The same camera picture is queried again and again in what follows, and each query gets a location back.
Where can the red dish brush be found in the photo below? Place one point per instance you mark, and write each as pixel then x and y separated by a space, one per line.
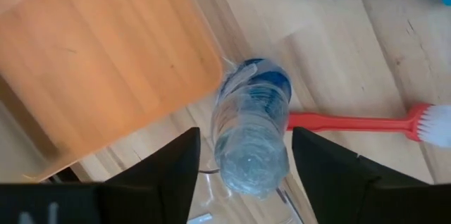
pixel 352 124

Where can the orange translucent plastic bin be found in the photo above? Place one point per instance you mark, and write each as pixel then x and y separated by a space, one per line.
pixel 105 58

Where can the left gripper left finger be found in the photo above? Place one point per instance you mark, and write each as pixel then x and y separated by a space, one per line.
pixel 141 199

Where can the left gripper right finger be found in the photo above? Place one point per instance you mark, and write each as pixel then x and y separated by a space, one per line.
pixel 352 196

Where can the blue dish soap bottle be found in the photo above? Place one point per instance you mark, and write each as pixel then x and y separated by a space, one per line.
pixel 250 139

